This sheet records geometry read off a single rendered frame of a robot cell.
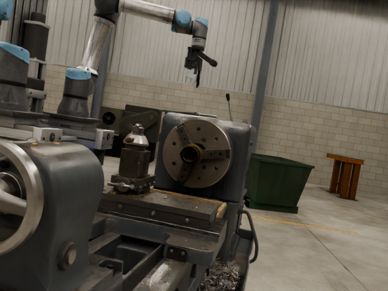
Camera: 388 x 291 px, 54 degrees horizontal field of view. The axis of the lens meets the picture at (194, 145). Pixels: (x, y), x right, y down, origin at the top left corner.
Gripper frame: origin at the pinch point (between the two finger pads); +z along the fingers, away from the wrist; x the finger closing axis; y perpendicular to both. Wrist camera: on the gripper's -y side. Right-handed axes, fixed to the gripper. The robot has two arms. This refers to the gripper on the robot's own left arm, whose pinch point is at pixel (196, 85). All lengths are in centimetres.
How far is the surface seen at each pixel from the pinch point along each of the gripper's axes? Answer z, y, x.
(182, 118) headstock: 18.4, 1.3, 14.7
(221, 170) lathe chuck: 39, -24, 32
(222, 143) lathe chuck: 27.2, -22.9, 31.7
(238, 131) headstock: 21.1, -27.5, 16.0
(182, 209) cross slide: 45, -23, 97
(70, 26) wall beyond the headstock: -221, 615, -871
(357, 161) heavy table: 49, -245, -774
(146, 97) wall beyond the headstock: -42, 353, -913
